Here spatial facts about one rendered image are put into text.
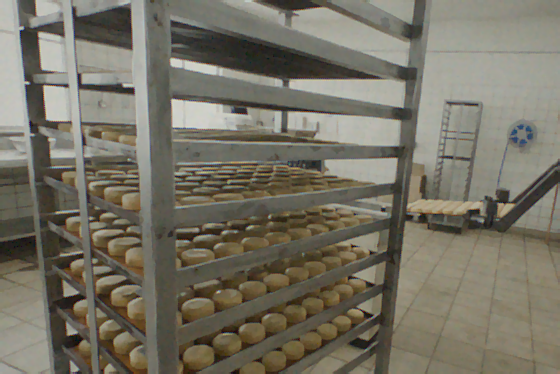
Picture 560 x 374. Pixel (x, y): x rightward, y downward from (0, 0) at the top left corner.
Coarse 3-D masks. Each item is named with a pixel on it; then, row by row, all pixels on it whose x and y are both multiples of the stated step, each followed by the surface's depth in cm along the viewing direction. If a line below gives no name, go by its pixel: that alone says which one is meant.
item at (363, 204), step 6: (342, 204) 267; (348, 204) 265; (354, 204) 263; (360, 204) 261; (366, 204) 259; (372, 204) 257; (378, 204) 255; (384, 204) 254; (390, 204) 252; (372, 210) 258; (378, 210) 256; (390, 210) 253
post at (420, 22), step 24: (432, 0) 88; (408, 72) 91; (408, 96) 92; (408, 120) 92; (408, 144) 93; (408, 168) 95; (408, 192) 98; (384, 288) 103; (384, 312) 105; (384, 336) 106; (384, 360) 107
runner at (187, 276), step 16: (368, 224) 92; (384, 224) 98; (304, 240) 75; (320, 240) 79; (336, 240) 83; (240, 256) 63; (256, 256) 66; (272, 256) 69; (288, 256) 72; (192, 272) 57; (208, 272) 59; (224, 272) 62; (144, 288) 52
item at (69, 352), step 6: (366, 312) 109; (366, 318) 107; (66, 348) 84; (66, 354) 81; (72, 354) 80; (72, 360) 80; (78, 360) 80; (78, 366) 78; (84, 366) 79; (84, 372) 76; (90, 372) 77
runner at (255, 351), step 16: (336, 304) 88; (352, 304) 94; (304, 320) 80; (320, 320) 85; (272, 336) 74; (288, 336) 77; (240, 352) 68; (256, 352) 71; (208, 368) 63; (224, 368) 66
